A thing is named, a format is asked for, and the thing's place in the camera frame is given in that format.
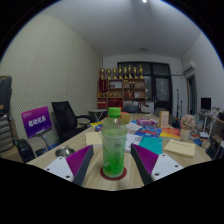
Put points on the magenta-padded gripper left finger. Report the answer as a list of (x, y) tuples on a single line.
[(57, 166)]

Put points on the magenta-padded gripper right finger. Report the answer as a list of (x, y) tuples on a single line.
[(164, 166)]

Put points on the green-capped clear drink bottle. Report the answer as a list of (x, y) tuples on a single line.
[(114, 143)]

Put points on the small stainless steel cup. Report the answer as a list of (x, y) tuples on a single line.
[(63, 151)]

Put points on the pale yellow notebook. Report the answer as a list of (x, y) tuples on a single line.
[(180, 148)]

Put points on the teal book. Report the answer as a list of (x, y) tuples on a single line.
[(151, 145)]

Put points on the orange book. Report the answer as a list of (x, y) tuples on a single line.
[(170, 133)]

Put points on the black bag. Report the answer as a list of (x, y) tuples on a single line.
[(25, 150)]

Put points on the blue book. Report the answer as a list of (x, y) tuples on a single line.
[(148, 131)]

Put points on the white paper booklet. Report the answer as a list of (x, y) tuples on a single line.
[(131, 140)]

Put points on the yellow paper sheet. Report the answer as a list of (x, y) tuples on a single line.
[(93, 138)]

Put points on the orange standing card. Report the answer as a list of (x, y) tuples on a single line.
[(163, 119)]

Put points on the pink flowers in white pot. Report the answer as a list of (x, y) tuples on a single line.
[(187, 125)]

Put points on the pink packaged box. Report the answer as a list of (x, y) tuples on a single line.
[(146, 122)]

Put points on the black office chair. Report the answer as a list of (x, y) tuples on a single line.
[(65, 118)]

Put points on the purple sign board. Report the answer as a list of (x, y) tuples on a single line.
[(36, 121)]

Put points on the silver ribbed suitcase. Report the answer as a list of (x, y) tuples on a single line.
[(5, 133)]

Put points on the yellow gift box red ribbon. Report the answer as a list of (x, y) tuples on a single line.
[(125, 117)]

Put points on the cluttered side desk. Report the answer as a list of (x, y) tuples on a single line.
[(215, 121)]

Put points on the black computer monitor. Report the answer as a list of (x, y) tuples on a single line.
[(205, 103)]

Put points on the dark glass door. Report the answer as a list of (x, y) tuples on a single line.
[(161, 86)]

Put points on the wooden shelf unit with trophies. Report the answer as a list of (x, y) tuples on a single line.
[(120, 91)]

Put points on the dark brown suitcase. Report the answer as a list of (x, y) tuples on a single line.
[(5, 95)]

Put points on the white wall air conditioner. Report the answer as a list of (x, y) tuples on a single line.
[(189, 68)]

